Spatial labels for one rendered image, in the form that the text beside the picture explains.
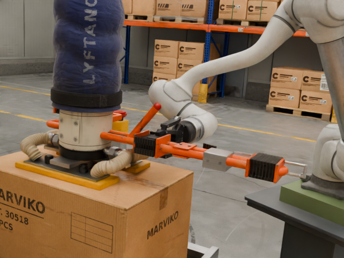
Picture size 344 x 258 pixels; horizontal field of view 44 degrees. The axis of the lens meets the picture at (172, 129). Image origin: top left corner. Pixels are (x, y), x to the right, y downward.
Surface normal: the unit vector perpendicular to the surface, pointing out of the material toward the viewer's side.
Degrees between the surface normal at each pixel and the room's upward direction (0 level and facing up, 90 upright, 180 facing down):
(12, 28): 90
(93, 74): 75
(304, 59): 90
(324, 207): 90
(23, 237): 90
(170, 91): 64
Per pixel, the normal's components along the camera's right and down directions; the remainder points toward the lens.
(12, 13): 0.87, 0.17
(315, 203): -0.76, 0.10
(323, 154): -0.96, -0.04
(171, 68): -0.45, 0.21
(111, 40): 0.71, -0.14
